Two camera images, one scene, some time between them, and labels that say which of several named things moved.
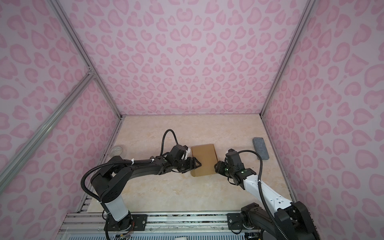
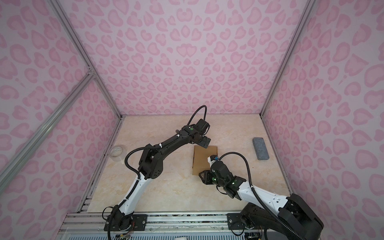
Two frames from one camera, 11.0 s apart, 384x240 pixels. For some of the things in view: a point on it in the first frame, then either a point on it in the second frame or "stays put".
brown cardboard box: (206, 155) stays put
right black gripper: (220, 166) → (205, 175)
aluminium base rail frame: (88, 225) stays put
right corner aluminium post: (302, 22) stays put
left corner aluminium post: (86, 57) stays put
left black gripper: (191, 166) → (203, 142)
